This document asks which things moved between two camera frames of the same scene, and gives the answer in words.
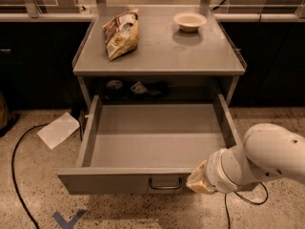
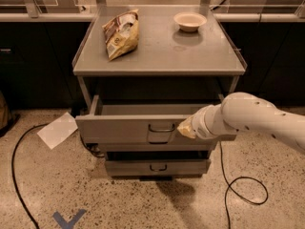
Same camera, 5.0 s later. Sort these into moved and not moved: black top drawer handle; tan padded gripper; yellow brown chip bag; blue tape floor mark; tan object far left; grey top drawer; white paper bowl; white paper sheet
Moved: tan padded gripper; black top drawer handle; grey top drawer
Not moved: white paper sheet; white paper bowl; blue tape floor mark; yellow brown chip bag; tan object far left
